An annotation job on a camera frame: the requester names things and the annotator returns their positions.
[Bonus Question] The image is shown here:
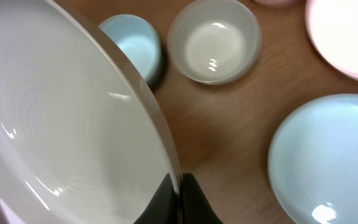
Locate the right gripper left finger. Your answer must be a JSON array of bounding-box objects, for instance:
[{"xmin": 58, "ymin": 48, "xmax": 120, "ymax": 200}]
[{"xmin": 134, "ymin": 174, "xmax": 178, "ymax": 224}]

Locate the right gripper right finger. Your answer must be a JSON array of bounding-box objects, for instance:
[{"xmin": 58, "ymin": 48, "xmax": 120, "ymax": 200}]
[{"xmin": 181, "ymin": 173, "xmax": 223, "ymax": 224}]

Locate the grey plate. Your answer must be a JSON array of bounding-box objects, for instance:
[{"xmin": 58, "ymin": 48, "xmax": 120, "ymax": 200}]
[{"xmin": 0, "ymin": 1, "xmax": 180, "ymax": 223}]

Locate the light blue plate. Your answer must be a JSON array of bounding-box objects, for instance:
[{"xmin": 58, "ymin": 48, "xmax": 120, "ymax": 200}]
[{"xmin": 268, "ymin": 94, "xmax": 358, "ymax": 224}]

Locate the grey bowl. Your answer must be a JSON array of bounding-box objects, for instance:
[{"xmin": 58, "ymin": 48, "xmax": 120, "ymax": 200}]
[{"xmin": 167, "ymin": 0, "xmax": 262, "ymax": 85}]

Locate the light blue bowl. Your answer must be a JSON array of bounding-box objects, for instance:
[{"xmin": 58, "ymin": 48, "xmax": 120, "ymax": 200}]
[{"xmin": 99, "ymin": 14, "xmax": 163, "ymax": 85}]

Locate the pink plate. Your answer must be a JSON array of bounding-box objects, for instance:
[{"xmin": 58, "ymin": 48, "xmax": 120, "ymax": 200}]
[{"xmin": 305, "ymin": 0, "xmax": 358, "ymax": 81}]

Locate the pink bowl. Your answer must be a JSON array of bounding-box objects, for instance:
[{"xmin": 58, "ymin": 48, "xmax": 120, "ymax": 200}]
[{"xmin": 254, "ymin": 0, "xmax": 298, "ymax": 7}]

